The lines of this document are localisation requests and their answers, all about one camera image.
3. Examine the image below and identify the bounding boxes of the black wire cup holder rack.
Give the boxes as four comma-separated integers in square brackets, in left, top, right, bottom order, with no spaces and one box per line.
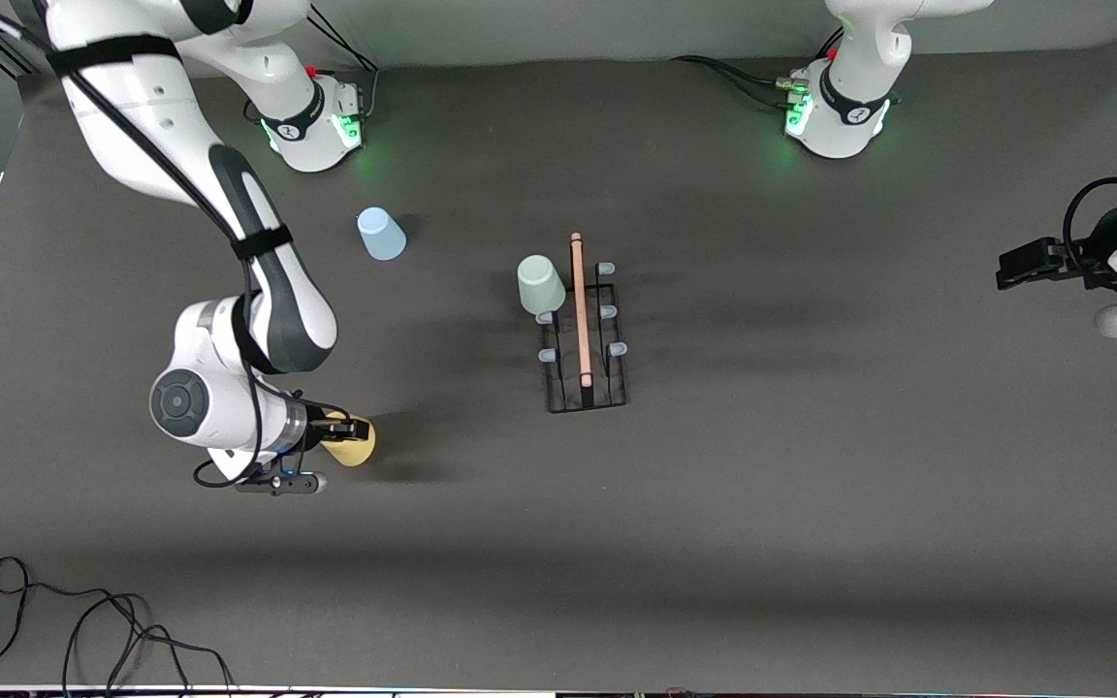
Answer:
[530,232,630,416]

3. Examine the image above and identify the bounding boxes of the yellow plastic cup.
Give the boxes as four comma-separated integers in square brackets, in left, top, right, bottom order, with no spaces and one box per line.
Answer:
[320,409,378,469]

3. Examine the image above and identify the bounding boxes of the dark grey table mat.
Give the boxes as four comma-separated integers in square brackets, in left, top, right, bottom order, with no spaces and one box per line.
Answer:
[0,39,1117,695]

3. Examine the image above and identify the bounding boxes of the loose black cable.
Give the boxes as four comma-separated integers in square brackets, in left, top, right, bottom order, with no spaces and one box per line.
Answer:
[0,555,236,695]

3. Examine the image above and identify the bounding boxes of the black right arm wrist cable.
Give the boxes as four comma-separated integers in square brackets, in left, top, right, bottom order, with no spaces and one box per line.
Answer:
[0,0,358,489]

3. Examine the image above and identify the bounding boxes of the black left arm base cables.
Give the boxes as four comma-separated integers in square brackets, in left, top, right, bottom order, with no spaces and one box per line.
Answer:
[669,27,814,111]

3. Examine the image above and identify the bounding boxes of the black arm base cables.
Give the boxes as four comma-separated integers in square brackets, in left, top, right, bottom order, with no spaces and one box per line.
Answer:
[244,8,381,127]
[669,27,814,111]

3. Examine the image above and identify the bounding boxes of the black right arm base cables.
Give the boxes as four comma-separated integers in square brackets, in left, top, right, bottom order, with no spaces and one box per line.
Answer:
[244,8,381,127]

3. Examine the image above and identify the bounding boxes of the light blue plastic cup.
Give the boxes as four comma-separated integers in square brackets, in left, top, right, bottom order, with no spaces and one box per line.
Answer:
[356,206,407,262]

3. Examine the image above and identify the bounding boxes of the pale green plastic cup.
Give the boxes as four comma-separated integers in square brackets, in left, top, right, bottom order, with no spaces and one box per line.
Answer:
[516,254,568,317]

